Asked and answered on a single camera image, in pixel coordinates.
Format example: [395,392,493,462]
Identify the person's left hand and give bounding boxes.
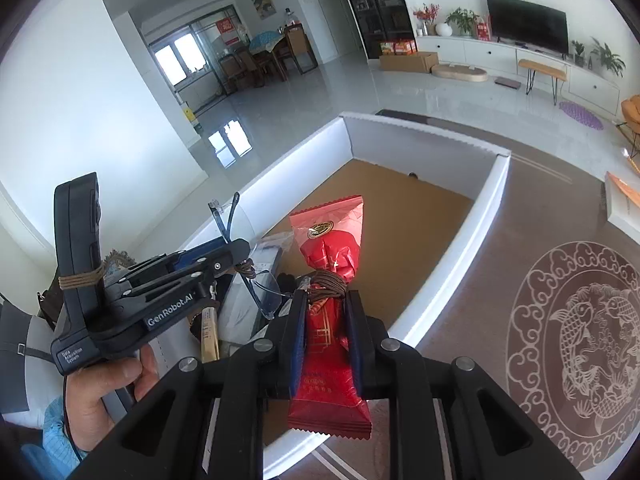
[65,346,159,452]

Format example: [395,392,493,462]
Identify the brown cardboard box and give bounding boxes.
[379,51,440,73]

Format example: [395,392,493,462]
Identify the red flower vase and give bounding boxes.
[412,2,441,36]

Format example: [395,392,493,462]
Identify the dark dining chair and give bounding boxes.
[285,25,319,75]

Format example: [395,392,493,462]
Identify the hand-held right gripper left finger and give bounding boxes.
[70,289,308,480]

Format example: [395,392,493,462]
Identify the black display cabinet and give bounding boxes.
[332,0,418,60]

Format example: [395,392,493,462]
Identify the beige oval platform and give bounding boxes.
[431,62,489,82]

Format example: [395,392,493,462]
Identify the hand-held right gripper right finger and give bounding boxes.
[347,290,583,480]

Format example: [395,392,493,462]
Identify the clear glasses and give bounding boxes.
[207,192,282,321]

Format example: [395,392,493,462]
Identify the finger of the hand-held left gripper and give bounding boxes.
[124,241,232,282]
[125,238,252,302]

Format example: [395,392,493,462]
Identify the red snack packet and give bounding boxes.
[286,194,373,441]

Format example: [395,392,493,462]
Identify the black velvet cloth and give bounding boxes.
[276,272,301,297]

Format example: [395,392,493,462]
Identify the white flat box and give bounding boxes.
[604,171,640,233]

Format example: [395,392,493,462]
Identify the white television cabinet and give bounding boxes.
[415,35,623,116]

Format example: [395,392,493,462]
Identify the green potted plant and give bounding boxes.
[445,7,478,37]

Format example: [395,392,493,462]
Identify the wooden bench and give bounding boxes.
[517,59,571,106]

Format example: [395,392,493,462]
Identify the orange lounge chair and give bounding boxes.
[616,97,640,171]

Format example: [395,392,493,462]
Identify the orange snack boxes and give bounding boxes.
[380,40,418,57]

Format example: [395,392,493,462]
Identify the person's left forearm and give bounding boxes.
[42,395,90,480]

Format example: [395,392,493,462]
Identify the large leafy potted plant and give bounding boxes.
[590,37,627,78]

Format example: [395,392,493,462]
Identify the black television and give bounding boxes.
[486,0,570,56]

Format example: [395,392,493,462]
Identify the white storage box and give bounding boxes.
[105,112,513,480]

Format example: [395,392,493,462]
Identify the person's grey clothing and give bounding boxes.
[0,302,66,431]

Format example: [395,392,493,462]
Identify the purple mat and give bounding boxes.
[559,101,605,132]

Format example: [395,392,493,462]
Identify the dining table blue cloth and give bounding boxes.
[248,30,291,81]

